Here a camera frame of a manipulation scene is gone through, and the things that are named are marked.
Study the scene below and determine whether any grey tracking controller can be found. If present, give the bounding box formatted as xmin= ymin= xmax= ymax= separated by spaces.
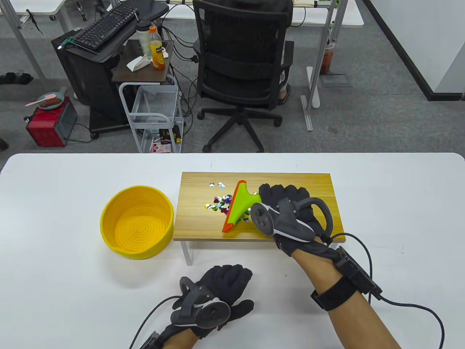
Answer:
xmin=251 ymin=197 xmax=334 ymax=243
xmin=170 ymin=277 xmax=231 ymax=329

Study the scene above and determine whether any grey water bottle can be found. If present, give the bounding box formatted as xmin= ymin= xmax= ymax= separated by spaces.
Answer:
xmin=136 ymin=19 xmax=152 ymax=57

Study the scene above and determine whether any person's right forearm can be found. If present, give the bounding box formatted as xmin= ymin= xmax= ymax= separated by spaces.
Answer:
xmin=292 ymin=251 xmax=402 ymax=349

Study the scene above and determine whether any yellow fabric basket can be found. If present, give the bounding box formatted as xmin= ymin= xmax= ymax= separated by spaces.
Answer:
xmin=100 ymin=185 xmax=175 ymax=260

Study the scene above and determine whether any person's left hand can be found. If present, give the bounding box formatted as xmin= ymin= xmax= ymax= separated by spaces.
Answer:
xmin=160 ymin=264 xmax=255 ymax=340

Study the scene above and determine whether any black glove cable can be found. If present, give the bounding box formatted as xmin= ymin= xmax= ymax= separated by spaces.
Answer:
xmin=329 ymin=233 xmax=445 ymax=349
xmin=128 ymin=295 xmax=182 ymax=349

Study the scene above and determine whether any small wooden side table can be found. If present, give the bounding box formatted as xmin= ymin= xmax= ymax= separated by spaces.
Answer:
xmin=111 ymin=39 xmax=175 ymax=83

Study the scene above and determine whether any white desk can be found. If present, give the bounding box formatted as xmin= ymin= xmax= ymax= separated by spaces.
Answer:
xmin=0 ymin=0 xmax=69 ymax=82
xmin=160 ymin=0 xmax=364 ymax=131

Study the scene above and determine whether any black wrist camera strap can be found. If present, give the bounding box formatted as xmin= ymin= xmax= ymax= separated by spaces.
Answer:
xmin=140 ymin=330 xmax=162 ymax=349
xmin=311 ymin=245 xmax=383 ymax=311

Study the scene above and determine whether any orange juice bottle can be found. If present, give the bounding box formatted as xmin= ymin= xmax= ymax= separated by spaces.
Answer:
xmin=149 ymin=25 xmax=165 ymax=71

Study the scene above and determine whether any wooden tabletop organizer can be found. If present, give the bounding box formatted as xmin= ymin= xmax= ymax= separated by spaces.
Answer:
xmin=173 ymin=172 xmax=346 ymax=266

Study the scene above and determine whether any black mesh office chair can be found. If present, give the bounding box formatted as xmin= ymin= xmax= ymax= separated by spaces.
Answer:
xmin=193 ymin=0 xmax=295 ymax=153

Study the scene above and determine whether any black keyboard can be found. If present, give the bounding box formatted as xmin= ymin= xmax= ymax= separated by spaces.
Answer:
xmin=72 ymin=4 xmax=140 ymax=51

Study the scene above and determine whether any grey floor plate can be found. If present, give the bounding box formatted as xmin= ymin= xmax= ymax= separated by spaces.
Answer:
xmin=320 ymin=75 xmax=352 ymax=88

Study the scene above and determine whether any person's left forearm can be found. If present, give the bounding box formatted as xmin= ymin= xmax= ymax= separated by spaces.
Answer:
xmin=165 ymin=329 xmax=204 ymax=349

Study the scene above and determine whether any pile of colourful sequins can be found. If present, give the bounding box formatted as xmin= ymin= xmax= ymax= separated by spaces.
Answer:
xmin=204 ymin=181 xmax=259 ymax=223

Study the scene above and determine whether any white crumpled tissue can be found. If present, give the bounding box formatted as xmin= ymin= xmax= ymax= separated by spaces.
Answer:
xmin=126 ymin=54 xmax=152 ymax=72

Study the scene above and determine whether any red toaster oven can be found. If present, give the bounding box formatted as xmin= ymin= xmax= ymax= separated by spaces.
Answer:
xmin=25 ymin=96 xmax=78 ymax=148

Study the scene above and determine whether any black rolling computer stand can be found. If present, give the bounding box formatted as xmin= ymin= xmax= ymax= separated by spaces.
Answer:
xmin=51 ymin=0 xmax=170 ymax=139

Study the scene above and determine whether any green orange scraper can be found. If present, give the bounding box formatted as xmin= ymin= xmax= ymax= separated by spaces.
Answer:
xmin=222 ymin=180 xmax=263 ymax=233

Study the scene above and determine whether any pink spatula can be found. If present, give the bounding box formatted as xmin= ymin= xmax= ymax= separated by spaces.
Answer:
xmin=25 ymin=94 xmax=57 ymax=107

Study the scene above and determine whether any teal plate with food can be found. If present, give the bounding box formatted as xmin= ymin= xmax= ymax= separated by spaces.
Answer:
xmin=37 ymin=92 xmax=65 ymax=109

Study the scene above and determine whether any person's right hand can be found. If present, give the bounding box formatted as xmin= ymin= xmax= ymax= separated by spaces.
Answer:
xmin=258 ymin=184 xmax=343 ymax=268

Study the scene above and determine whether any white wire cart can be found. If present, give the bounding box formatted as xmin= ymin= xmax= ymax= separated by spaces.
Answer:
xmin=119 ymin=82 xmax=184 ymax=154

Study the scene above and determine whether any bundle of black cables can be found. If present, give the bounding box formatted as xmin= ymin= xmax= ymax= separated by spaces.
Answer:
xmin=160 ymin=4 xmax=204 ymax=126

